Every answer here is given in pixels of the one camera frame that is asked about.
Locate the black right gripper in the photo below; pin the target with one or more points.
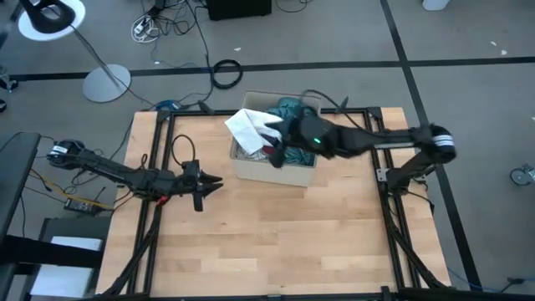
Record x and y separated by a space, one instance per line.
294 138

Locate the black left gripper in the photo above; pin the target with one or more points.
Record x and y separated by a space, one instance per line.
192 180

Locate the teal floral print garment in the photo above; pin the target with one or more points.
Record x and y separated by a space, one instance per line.
288 106

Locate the dark red sock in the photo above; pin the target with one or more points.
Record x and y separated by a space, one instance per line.
268 149

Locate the plain white cloth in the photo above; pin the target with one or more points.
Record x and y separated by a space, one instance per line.
251 129

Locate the white black patterned garment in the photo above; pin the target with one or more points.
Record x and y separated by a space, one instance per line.
251 155

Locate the cardboard box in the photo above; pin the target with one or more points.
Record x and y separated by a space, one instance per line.
271 175

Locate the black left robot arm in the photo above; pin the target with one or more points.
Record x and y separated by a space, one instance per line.
125 177

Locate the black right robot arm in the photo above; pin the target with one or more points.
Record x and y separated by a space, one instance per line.
376 140

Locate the black equipment case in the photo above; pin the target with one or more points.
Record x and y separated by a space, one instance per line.
238 8

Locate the black power brick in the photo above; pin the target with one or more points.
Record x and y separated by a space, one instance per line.
81 206

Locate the white floor lamp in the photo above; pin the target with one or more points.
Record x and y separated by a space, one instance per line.
106 83

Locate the white power strip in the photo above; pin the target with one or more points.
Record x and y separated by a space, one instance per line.
139 26

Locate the black desk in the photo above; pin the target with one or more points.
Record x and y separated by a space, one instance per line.
16 175

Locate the white floor object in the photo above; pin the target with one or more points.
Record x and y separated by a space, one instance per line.
436 4

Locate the grey caster wheel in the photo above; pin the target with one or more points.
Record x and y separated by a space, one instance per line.
520 176

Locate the black floor plug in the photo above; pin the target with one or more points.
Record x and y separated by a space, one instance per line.
516 280

